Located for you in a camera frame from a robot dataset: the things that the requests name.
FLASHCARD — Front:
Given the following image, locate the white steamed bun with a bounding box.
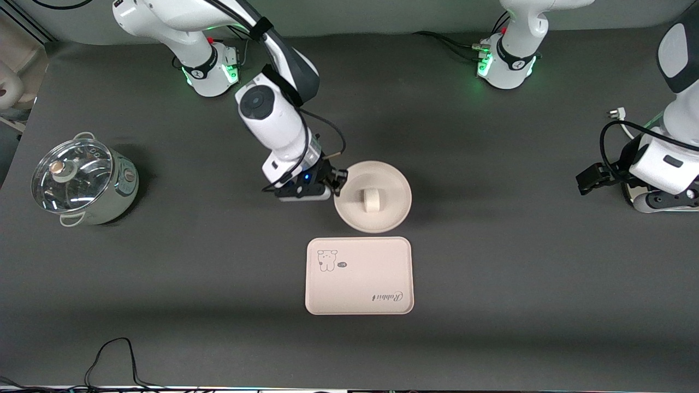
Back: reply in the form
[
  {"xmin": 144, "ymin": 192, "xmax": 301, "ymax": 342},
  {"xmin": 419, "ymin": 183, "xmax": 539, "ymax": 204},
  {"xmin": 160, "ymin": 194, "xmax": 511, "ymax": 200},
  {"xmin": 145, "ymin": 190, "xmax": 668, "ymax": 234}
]
[{"xmin": 363, "ymin": 187, "xmax": 383, "ymax": 215}]

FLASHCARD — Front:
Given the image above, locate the round cream plate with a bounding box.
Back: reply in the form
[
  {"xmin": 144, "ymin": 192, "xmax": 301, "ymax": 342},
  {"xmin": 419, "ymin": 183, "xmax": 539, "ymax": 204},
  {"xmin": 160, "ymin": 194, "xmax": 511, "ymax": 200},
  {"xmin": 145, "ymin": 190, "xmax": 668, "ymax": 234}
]
[{"xmin": 333, "ymin": 160, "xmax": 412, "ymax": 234}]

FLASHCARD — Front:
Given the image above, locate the cream rabbit print tray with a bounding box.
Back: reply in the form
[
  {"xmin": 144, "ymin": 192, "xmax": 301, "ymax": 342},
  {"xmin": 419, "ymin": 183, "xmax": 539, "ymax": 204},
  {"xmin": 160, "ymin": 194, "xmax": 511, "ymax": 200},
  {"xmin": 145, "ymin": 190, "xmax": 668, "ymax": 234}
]
[{"xmin": 305, "ymin": 236, "xmax": 414, "ymax": 316}]

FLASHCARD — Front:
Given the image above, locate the steel pot with glass lid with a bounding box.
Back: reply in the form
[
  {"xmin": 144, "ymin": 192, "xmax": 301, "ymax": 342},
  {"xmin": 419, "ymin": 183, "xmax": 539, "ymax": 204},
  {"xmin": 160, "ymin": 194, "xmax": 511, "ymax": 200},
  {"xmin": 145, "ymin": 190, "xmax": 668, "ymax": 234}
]
[{"xmin": 31, "ymin": 132, "xmax": 140, "ymax": 227}]

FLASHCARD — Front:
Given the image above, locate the glass pot lid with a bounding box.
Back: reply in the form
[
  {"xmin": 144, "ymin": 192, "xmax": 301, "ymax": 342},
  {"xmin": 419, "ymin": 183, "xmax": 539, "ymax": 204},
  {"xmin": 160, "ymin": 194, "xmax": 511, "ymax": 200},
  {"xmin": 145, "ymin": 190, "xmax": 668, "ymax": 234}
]
[{"xmin": 31, "ymin": 138, "xmax": 114, "ymax": 213}]

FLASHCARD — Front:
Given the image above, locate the beige plastic container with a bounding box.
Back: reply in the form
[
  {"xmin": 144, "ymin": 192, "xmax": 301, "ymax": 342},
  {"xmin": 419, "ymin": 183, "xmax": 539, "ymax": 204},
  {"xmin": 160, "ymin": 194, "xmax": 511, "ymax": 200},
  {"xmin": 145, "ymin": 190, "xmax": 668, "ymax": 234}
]
[{"xmin": 0, "ymin": 12, "xmax": 49, "ymax": 111}]

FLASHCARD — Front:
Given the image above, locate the white power plug cable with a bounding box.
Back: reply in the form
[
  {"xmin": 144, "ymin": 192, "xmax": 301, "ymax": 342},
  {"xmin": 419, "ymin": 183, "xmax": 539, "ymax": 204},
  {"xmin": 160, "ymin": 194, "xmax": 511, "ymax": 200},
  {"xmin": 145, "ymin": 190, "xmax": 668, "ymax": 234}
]
[{"xmin": 608, "ymin": 108, "xmax": 638, "ymax": 138}]

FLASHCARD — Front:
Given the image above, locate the black right arm base cable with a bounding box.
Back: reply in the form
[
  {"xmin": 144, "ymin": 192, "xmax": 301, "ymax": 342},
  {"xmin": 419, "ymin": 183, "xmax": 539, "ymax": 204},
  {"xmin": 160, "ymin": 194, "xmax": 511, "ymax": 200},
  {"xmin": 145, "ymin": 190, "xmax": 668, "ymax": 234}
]
[{"xmin": 206, "ymin": 22, "xmax": 258, "ymax": 67}]

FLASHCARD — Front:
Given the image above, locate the black arm base cable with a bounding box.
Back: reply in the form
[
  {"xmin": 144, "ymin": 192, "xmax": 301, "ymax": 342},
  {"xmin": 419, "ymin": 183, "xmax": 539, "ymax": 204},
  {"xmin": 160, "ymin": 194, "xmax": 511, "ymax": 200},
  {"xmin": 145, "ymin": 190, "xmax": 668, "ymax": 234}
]
[
  {"xmin": 206, "ymin": 22, "xmax": 258, "ymax": 67},
  {"xmin": 412, "ymin": 11, "xmax": 512, "ymax": 62}
]

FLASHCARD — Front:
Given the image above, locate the black left arm base cable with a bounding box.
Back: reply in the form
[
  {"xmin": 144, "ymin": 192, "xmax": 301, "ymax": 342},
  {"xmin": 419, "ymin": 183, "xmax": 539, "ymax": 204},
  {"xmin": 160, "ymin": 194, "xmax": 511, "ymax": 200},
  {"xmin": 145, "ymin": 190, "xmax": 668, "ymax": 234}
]
[{"xmin": 412, "ymin": 11, "xmax": 512, "ymax": 62}]

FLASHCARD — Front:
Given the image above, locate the thin black looped cable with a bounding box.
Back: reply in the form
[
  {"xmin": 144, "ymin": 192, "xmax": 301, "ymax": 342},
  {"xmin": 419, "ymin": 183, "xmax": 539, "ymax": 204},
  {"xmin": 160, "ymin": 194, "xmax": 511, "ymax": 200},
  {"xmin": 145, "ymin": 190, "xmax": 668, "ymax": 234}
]
[{"xmin": 0, "ymin": 337, "xmax": 183, "ymax": 392}]

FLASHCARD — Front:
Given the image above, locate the black background cable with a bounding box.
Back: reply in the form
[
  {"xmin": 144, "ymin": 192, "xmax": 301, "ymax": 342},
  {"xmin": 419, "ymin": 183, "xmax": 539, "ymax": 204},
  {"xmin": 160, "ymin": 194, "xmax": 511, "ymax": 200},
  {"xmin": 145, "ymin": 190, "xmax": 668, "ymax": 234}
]
[{"xmin": 32, "ymin": 0, "xmax": 94, "ymax": 11}]

